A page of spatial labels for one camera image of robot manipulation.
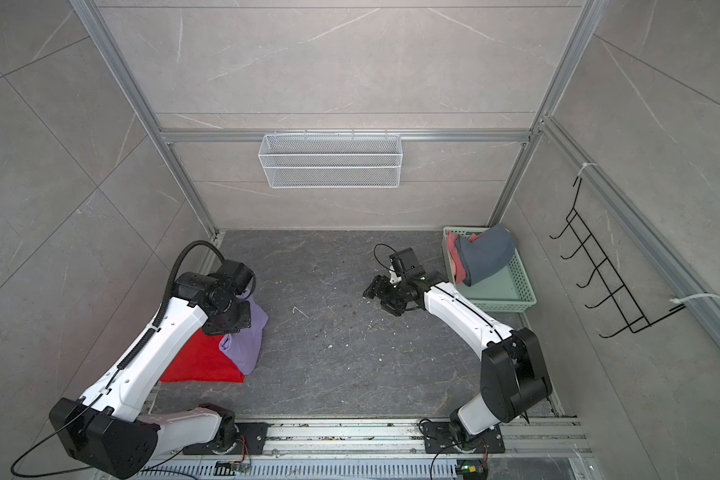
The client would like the small circuit board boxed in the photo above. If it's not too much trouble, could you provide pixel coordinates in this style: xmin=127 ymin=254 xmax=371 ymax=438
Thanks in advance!
xmin=214 ymin=461 xmax=250 ymax=476

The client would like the red folded t shirt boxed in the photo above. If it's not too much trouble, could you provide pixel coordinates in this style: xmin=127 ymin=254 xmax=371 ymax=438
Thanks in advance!
xmin=159 ymin=330 xmax=245 ymax=383

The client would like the black wire hook rack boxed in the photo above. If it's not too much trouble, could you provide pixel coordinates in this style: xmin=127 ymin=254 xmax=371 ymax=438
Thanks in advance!
xmin=549 ymin=177 xmax=686 ymax=339

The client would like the white wire mesh basket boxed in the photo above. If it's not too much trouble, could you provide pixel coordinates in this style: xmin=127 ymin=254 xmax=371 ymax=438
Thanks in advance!
xmin=258 ymin=133 xmax=404 ymax=189

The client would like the grey blue t shirt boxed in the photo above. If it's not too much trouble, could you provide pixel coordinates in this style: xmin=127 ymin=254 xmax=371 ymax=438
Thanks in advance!
xmin=455 ymin=226 xmax=517 ymax=286

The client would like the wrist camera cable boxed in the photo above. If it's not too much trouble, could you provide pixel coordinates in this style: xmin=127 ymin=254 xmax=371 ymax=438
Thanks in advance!
xmin=373 ymin=242 xmax=400 ymax=274
xmin=152 ymin=239 xmax=226 ymax=328

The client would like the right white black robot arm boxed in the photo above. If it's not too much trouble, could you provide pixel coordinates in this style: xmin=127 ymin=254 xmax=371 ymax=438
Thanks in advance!
xmin=363 ymin=275 xmax=553 ymax=444

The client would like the pink red t shirt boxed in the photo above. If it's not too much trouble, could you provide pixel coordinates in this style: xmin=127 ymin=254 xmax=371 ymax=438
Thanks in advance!
xmin=446 ymin=232 xmax=478 ymax=285

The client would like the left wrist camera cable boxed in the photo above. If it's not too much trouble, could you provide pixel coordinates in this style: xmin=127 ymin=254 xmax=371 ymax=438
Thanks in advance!
xmin=152 ymin=239 xmax=226 ymax=328

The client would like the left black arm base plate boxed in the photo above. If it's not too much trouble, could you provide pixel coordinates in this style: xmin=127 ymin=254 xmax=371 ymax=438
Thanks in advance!
xmin=182 ymin=422 xmax=269 ymax=456

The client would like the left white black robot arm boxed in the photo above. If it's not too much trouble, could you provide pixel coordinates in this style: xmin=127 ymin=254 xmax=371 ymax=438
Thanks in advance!
xmin=49 ymin=267 xmax=255 ymax=479

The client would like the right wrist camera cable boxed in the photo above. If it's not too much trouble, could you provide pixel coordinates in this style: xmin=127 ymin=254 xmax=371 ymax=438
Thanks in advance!
xmin=373 ymin=242 xmax=400 ymax=274

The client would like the purple t shirt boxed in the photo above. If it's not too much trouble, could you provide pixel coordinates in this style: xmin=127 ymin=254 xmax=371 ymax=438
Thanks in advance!
xmin=219 ymin=297 xmax=269 ymax=376

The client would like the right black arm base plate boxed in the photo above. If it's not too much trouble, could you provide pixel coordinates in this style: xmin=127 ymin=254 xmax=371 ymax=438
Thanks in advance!
xmin=417 ymin=418 xmax=506 ymax=454

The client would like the green plastic basket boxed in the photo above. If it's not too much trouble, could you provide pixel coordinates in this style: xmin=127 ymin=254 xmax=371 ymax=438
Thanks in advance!
xmin=442 ymin=226 xmax=536 ymax=313

